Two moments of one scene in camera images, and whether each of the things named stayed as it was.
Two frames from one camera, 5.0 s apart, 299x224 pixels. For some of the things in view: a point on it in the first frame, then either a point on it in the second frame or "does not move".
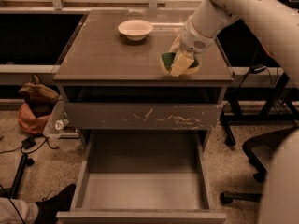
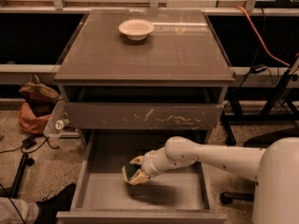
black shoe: (49, 208) does not move
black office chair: (260, 150) does not move
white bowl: (135, 29) does not move
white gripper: (193, 40) -> (149, 164)
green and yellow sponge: (166, 61) -> (129, 170)
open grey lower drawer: (142, 177) does not move
